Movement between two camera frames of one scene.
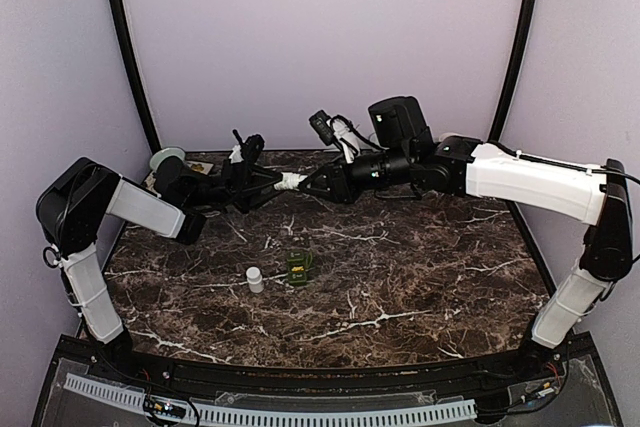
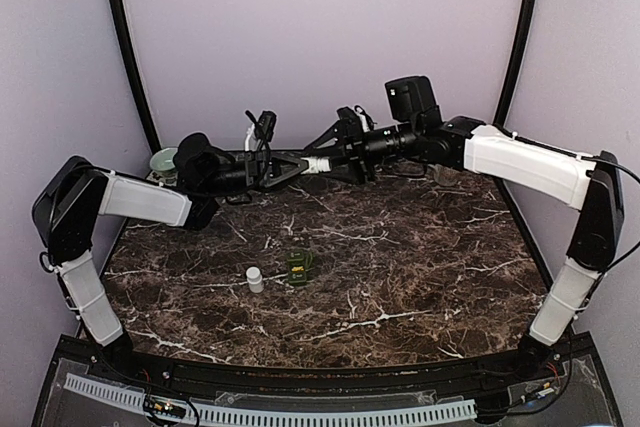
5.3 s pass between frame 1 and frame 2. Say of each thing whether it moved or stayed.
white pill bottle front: stayed
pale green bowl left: stayed
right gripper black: moved
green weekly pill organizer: stayed
